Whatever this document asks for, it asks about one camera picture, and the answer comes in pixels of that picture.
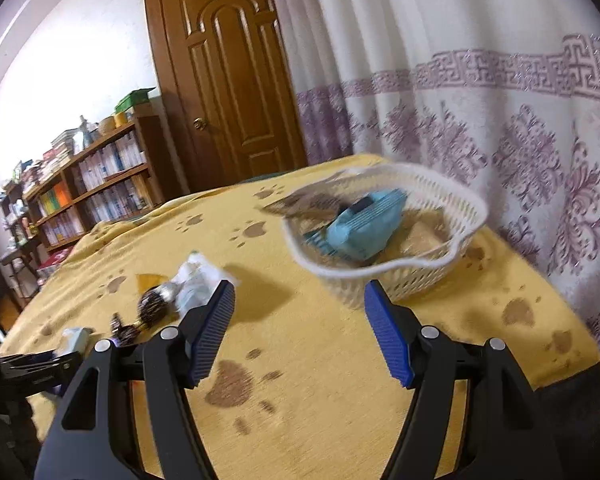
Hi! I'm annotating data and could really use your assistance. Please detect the clear yellow jelly cup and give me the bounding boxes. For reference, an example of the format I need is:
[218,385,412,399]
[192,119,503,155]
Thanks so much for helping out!
[135,272,167,292]

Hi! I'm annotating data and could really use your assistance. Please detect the brown wooden door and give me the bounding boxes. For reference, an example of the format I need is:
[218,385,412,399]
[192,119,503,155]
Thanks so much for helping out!
[144,0,308,193]

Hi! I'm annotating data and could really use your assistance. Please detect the small blue snack packet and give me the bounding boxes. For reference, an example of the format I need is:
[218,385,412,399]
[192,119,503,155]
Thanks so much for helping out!
[325,189,408,261]

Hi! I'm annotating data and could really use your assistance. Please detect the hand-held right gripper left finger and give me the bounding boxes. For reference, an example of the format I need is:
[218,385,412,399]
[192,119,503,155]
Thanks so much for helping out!
[34,279,237,480]

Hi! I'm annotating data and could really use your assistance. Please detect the white plastic basket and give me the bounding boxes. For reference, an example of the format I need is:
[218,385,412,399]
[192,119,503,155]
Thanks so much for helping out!
[282,162,490,311]

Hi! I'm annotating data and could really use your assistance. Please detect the rows of shelved books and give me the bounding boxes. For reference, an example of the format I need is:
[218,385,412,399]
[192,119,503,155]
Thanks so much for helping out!
[37,132,148,246]

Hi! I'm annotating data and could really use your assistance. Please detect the wooden bookshelf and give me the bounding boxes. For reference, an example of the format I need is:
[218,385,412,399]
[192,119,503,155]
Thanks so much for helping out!
[22,112,181,253]

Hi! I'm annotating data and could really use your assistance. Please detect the white stick packet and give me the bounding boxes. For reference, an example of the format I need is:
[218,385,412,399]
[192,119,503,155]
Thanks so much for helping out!
[61,327,94,355]

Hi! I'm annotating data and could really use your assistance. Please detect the brown printed snack packet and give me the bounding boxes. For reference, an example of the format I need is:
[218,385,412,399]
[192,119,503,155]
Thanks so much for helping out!
[265,191,351,221]

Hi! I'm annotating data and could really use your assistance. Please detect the stack of books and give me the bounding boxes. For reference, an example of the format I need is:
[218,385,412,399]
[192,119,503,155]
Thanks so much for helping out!
[20,127,77,186]

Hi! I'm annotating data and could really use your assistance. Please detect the white green snack bag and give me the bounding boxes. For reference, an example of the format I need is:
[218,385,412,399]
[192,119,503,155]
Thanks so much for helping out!
[172,252,242,312]

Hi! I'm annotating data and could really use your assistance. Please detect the small dark shelf rack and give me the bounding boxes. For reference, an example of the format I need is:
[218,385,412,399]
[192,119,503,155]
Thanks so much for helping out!
[0,180,45,301]

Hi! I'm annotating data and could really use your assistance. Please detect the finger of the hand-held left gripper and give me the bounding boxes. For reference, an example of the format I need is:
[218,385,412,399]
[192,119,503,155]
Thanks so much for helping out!
[0,350,82,395]

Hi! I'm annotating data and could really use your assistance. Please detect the white purple patterned curtain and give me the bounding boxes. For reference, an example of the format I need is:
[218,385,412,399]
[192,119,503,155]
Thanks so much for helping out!
[265,0,600,376]

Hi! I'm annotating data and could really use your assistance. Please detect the yellow paw print blanket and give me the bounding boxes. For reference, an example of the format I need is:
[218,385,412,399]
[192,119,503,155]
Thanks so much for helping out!
[0,154,600,480]

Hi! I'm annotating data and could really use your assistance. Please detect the dark shiny candy packet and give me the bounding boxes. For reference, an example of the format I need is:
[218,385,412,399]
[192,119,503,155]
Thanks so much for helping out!
[110,312,142,347]
[137,282,178,330]

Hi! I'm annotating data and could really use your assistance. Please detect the green box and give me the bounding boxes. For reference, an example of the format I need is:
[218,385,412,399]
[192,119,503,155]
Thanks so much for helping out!
[115,88,157,114]

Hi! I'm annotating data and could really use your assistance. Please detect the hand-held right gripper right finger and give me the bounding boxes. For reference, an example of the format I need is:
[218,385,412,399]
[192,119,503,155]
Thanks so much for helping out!
[364,280,566,480]

